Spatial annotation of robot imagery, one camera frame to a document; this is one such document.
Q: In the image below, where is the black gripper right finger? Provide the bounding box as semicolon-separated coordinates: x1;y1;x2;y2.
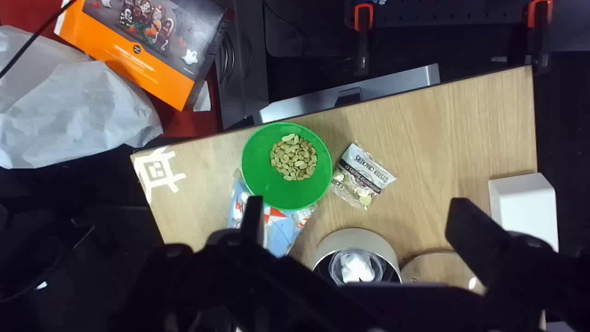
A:
443;198;559;298

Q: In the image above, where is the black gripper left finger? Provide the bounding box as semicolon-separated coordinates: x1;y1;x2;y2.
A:
239;194;266;248

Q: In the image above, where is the blue patterned packet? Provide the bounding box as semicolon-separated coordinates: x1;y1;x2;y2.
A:
228;170;318;259

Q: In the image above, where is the green plastic bowl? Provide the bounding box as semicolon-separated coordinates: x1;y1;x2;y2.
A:
240;121;334;213

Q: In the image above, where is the white electrical box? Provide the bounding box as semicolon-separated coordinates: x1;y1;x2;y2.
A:
487;172;561;253

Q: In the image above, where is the pile of nuts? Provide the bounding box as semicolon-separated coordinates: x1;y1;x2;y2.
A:
270;134;320;183

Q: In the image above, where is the crumpled tissue in saucepan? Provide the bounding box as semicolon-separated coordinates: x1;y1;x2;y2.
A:
334;250;381;285

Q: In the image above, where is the clear snack packet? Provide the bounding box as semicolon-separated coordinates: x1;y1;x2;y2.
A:
331;143;399;213

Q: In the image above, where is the orange cardboard box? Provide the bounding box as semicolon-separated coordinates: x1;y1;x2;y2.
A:
54;0;229;113

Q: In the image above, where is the white plastic bag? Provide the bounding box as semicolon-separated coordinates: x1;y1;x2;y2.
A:
0;25;165;172

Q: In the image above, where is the orange clamp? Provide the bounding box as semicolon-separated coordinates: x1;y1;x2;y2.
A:
526;0;556;30
353;3;377;34

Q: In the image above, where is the white saucepan with wooden handle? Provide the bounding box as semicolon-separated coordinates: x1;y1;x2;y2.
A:
310;228;405;290

